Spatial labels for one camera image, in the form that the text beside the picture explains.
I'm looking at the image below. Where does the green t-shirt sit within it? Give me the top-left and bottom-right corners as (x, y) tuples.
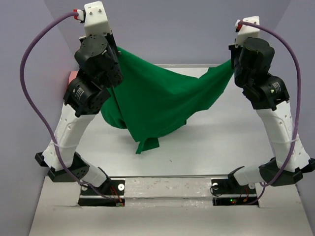
(100, 48), (234, 154)

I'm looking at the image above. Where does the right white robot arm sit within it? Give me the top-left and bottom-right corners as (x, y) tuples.
(226, 37), (315, 193)

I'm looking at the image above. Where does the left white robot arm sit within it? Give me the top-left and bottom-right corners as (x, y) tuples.
(35, 33), (123, 194)

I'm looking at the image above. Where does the pink folded t-shirt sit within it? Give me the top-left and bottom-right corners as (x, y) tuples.
(68, 71), (78, 84)

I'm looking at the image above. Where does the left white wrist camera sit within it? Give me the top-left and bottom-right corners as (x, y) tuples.
(73, 1), (112, 37)

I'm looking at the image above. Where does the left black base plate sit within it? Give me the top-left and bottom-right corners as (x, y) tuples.
(78, 178), (126, 207)

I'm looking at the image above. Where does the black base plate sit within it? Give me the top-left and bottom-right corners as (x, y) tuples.
(78, 178), (126, 207)
(210, 178), (258, 207)

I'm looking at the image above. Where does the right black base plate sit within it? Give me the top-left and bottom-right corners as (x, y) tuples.
(210, 178), (258, 207)

